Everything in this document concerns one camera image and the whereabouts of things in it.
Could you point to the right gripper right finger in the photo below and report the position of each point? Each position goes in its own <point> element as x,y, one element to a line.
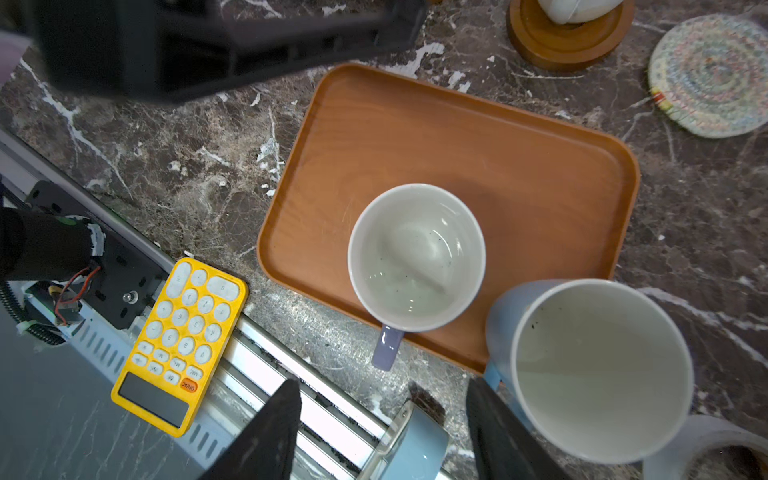
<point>503,447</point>

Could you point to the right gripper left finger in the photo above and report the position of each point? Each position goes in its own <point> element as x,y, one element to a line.
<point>265,448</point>

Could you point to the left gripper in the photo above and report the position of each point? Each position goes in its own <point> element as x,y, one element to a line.
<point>177,51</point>

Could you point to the white mug blue handle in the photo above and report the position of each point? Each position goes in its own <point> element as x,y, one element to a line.
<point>597,368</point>

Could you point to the brown wooden coaster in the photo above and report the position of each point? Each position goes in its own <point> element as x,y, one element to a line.
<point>566,47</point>

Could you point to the multicolour braided coaster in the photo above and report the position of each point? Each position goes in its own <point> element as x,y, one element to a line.
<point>709,75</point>

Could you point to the light blue bar tool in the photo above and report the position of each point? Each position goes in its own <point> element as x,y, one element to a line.
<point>413,447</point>

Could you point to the yellow calculator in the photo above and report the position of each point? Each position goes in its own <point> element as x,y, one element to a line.
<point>167,372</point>

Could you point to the pink pencil case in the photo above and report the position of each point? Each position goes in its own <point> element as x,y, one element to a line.
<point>12,48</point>

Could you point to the clear tape roll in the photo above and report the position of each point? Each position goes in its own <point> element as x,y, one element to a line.
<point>701,434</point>

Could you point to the orange wooden tray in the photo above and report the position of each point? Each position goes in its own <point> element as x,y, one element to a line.
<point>553,199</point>

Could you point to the white mug purple handle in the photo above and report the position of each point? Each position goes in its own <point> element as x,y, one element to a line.
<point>416,260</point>

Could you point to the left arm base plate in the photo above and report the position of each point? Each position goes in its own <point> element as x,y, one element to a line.
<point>125,285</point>

